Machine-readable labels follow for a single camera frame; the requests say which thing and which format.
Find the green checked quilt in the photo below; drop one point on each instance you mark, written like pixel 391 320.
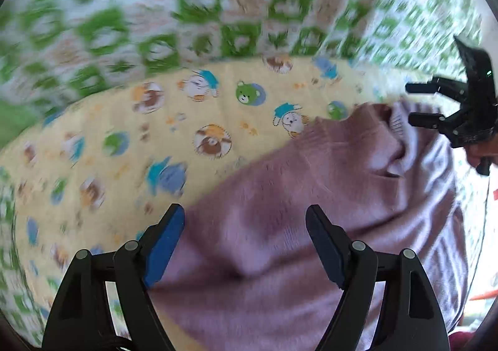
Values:
pixel 155 4

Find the plain green bedding cloth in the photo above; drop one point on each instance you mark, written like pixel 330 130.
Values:
pixel 15 121

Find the person's right hand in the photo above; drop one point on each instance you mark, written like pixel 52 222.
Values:
pixel 482 152

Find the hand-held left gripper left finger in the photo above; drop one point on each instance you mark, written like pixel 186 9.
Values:
pixel 165 242

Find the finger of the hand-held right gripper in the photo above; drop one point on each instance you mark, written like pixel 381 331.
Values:
pixel 428 119
pixel 432 87

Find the maroon cloth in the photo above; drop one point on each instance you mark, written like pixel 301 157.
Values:
pixel 463 341

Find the purple knit sweater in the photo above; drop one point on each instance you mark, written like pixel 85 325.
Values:
pixel 291 187

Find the yellow bear print bed sheet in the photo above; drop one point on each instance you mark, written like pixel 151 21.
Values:
pixel 97 121

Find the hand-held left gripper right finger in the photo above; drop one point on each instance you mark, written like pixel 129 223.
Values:
pixel 325 242

